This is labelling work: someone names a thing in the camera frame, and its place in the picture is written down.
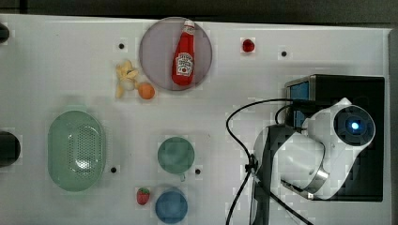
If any red ketchup bottle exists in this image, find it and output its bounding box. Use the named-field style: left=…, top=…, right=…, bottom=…
left=172, top=20, right=195, bottom=86

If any red strawberry toy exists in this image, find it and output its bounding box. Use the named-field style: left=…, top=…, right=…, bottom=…
left=136, top=187, right=150, bottom=205

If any black round mount lower left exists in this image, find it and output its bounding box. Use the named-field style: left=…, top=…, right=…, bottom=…
left=0, top=131, right=21, bottom=167

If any black toaster oven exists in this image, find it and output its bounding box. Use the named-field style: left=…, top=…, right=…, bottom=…
left=284, top=74, right=385, bottom=202

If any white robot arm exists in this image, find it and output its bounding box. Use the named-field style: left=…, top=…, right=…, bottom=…
left=250, top=97, right=376, bottom=225

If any black round mount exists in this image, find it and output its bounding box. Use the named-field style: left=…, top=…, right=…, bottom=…
left=0, top=23, right=9, bottom=43
left=0, top=131, right=21, bottom=167

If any blue bowl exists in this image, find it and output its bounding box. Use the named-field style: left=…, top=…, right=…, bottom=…
left=155, top=187, right=189, bottom=224

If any green cup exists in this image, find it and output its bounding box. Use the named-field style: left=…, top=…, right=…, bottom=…
left=158, top=137, right=195, bottom=182

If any blue oven door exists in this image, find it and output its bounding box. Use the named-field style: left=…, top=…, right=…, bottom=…
left=290, top=82, right=310, bottom=128

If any small red tomato toy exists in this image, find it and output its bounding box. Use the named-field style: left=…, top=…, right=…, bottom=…
left=242, top=39, right=255, bottom=53

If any grey round plate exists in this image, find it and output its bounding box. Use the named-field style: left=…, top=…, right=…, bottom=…
left=139, top=17, right=213, bottom=91

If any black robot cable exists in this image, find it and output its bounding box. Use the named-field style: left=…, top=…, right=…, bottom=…
left=224, top=97, right=314, bottom=225

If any black round mount upper left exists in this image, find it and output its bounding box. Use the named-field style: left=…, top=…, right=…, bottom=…
left=0, top=23, right=9, bottom=43

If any yellow plush toy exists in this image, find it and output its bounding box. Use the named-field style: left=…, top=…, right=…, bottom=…
left=115, top=60, right=139, bottom=98

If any green perforated basket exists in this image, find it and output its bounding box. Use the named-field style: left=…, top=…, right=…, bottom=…
left=47, top=110, right=106, bottom=192

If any orange ball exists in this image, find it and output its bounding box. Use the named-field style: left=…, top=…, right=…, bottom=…
left=138, top=82, right=156, bottom=99

